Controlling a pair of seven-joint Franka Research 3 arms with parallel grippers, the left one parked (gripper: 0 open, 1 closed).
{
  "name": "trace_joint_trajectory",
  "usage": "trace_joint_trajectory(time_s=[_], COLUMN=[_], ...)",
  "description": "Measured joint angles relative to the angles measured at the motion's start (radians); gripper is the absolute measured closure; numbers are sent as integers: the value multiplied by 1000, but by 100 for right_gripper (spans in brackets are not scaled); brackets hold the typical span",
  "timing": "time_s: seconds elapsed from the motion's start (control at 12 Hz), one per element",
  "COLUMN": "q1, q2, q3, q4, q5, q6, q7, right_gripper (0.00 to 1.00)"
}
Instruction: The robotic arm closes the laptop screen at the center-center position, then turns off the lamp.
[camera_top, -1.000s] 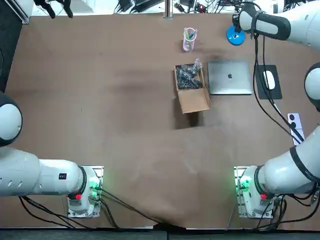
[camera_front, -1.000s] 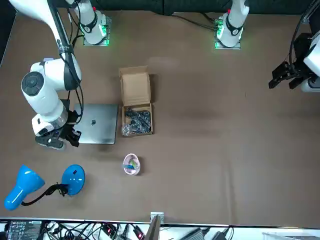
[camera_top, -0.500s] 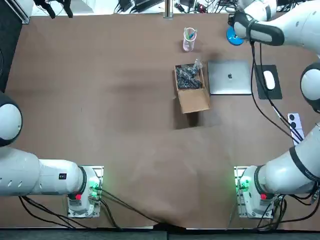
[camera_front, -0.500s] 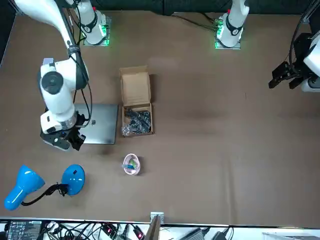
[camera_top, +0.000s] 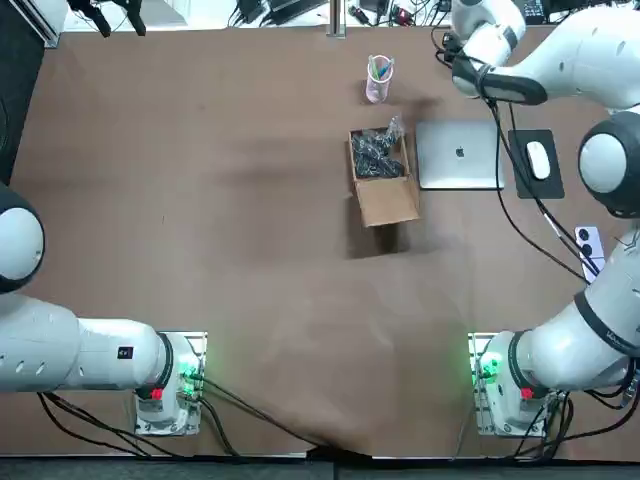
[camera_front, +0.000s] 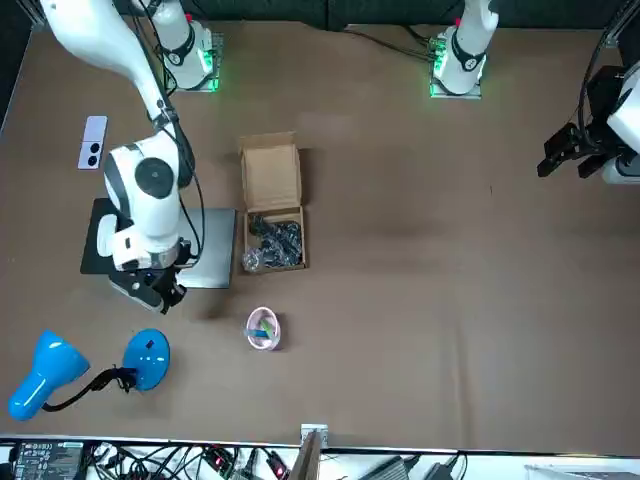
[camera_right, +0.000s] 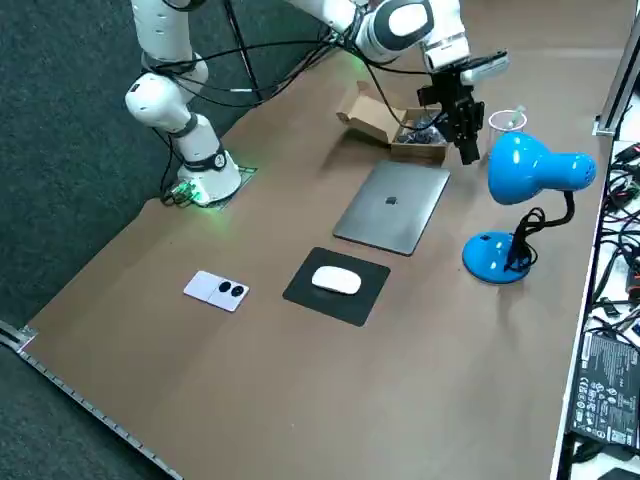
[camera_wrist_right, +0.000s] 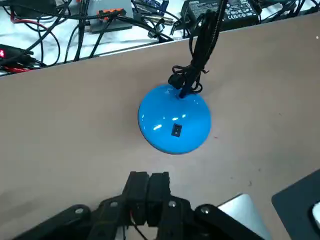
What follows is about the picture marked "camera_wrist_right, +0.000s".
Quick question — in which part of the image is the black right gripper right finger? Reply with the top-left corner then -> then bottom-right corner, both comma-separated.
146,171 -> 266,240

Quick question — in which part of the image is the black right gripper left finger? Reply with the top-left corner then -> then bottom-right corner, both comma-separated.
14,171 -> 150,240

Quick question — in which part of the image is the blue desk lamp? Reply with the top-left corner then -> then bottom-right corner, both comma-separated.
137,0 -> 227,155

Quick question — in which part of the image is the silver laptop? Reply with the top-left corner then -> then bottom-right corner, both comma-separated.
217,193 -> 272,240

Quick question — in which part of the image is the black mouse pad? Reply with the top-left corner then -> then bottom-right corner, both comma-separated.
271,168 -> 320,240

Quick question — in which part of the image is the grey box with orange connectors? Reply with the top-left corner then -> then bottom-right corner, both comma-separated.
69,0 -> 135,33

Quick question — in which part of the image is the black meter with red display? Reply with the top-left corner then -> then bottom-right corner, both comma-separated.
0,43 -> 35,73

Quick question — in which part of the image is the black labelled power adapter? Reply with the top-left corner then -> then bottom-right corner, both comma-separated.
180,0 -> 262,31

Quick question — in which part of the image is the black lamp power cord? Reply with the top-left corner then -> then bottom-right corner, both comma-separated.
167,9 -> 221,95

